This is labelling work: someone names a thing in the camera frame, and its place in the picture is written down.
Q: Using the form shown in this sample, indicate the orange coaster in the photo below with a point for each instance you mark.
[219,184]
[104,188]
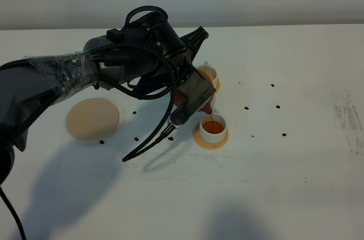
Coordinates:
[218,86]
[210,146]

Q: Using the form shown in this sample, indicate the near white teacup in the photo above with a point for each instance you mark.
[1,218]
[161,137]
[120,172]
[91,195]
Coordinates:
[213,128]

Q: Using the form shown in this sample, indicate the near orange coaster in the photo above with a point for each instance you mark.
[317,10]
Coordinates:
[210,146]

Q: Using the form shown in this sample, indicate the far white teacup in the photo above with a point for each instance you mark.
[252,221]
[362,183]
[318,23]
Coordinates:
[210,71]

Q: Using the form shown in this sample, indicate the white teacup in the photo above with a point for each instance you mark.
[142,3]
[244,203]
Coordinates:
[213,128]
[210,71]

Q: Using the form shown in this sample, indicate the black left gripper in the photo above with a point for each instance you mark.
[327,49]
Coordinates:
[187,51]

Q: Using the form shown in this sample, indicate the large beige round coaster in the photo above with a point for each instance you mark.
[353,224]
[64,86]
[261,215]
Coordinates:
[92,119]

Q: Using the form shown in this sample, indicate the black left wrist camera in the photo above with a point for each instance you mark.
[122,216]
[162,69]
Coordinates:
[178,121]

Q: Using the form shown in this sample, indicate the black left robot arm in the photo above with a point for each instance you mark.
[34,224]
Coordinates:
[145,59]

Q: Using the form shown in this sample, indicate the far orange coaster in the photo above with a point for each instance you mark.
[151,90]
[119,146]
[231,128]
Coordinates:
[218,86]

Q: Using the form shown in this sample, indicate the brown clay teapot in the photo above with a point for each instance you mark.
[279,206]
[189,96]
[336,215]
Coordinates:
[192,94]

